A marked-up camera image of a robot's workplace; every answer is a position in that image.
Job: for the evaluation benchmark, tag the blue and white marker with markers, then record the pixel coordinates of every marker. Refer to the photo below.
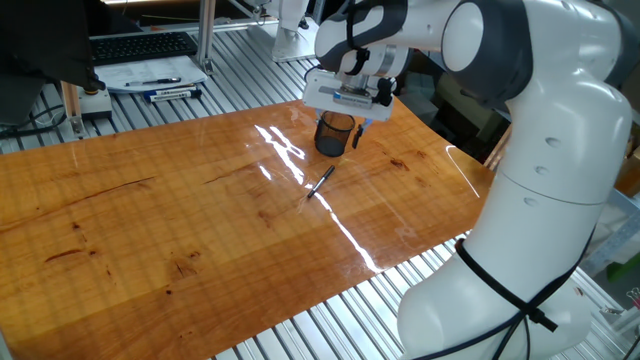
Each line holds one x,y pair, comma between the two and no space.
172,95

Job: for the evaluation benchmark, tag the black pen on papers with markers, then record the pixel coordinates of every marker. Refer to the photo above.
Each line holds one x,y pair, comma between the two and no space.
165,80

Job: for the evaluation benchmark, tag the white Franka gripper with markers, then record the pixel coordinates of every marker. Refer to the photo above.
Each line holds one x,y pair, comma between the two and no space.
320,95

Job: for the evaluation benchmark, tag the wooden strip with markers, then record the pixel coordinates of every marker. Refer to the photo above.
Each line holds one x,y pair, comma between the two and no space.
71,107

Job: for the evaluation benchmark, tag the wood-grain table mat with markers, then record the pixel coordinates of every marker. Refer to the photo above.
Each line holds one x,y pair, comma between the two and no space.
175,240

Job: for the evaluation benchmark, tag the wooden stick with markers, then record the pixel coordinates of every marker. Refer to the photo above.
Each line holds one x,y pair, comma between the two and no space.
495,147
502,150

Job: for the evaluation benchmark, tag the white box with knob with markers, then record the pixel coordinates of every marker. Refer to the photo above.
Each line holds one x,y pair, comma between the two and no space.
95,105

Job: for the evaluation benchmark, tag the brown cardboard box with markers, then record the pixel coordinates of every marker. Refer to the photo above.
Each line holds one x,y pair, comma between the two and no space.
630,175

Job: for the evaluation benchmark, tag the binder clips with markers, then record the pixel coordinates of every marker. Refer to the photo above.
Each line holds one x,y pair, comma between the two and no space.
634,296

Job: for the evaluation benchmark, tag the black and grey pen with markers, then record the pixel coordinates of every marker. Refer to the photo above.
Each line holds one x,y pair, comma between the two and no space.
321,181

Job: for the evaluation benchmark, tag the black mesh pen holder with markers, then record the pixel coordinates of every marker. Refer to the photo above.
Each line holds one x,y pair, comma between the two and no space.
332,140

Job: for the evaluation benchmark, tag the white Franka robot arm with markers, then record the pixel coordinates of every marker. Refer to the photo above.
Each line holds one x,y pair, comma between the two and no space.
550,200

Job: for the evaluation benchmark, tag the black computer keyboard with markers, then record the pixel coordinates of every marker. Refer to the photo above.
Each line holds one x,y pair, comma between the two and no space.
142,47

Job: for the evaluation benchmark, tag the silver wrist-mounted camera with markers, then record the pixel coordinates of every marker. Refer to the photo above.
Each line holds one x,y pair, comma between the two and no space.
352,99

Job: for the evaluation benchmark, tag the white paper stack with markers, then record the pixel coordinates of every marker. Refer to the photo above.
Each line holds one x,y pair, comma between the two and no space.
150,70

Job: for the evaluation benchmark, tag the green object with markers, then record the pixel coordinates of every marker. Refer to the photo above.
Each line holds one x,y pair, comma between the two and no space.
627,267

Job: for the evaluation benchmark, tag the aluminium profile post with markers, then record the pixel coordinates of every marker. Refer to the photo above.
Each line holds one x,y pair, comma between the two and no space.
206,30

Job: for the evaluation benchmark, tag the aluminium profile rail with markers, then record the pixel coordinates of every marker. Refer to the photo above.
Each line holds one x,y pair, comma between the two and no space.
240,23

